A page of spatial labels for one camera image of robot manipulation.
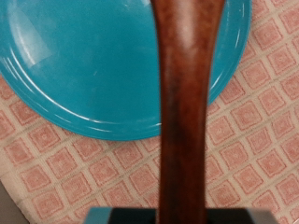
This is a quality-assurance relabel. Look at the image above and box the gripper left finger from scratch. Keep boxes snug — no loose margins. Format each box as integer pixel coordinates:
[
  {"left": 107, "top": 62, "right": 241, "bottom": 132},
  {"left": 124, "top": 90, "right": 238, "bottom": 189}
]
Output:
[{"left": 84, "top": 206, "right": 161, "bottom": 224}]

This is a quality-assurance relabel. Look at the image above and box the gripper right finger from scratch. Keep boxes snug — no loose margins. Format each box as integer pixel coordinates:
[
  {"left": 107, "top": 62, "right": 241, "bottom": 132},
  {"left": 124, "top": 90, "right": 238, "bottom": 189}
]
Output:
[{"left": 204, "top": 207, "right": 278, "bottom": 224}]

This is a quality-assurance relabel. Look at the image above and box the reddish brown wooden spoon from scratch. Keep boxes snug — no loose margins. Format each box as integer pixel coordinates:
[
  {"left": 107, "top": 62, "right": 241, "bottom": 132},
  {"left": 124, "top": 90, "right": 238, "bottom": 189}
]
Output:
[{"left": 149, "top": 0, "right": 227, "bottom": 224}]

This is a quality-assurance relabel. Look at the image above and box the blue plate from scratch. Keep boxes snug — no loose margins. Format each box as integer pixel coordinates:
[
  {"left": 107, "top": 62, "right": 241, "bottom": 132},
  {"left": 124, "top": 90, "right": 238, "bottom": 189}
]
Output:
[{"left": 0, "top": 0, "right": 252, "bottom": 142}]

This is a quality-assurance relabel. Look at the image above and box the pink checked dish cloth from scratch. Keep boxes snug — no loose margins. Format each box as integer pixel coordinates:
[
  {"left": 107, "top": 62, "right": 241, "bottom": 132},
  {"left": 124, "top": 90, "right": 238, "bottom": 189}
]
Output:
[{"left": 0, "top": 0, "right": 299, "bottom": 224}]

